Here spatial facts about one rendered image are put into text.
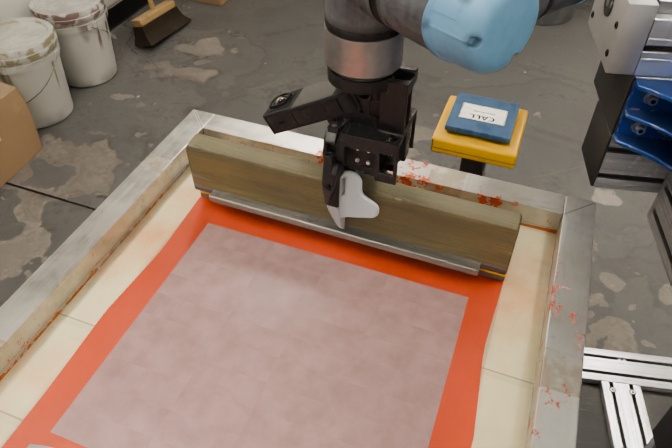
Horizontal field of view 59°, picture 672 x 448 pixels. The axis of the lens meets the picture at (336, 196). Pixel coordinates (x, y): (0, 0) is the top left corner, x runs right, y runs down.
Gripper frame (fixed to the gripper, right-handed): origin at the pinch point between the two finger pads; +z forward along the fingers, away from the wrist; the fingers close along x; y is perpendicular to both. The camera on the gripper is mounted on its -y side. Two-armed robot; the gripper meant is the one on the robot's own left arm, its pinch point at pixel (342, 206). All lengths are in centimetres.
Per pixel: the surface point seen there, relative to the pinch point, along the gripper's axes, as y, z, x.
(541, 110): 25, 101, 188
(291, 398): 3.1, 5.0, -22.7
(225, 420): -2.0, 5.0, -27.1
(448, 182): 10.8, 1.6, 10.8
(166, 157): -26.5, 1.6, 2.2
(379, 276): 6.5, 5.0, -4.7
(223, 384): -4.0, 5.0, -23.7
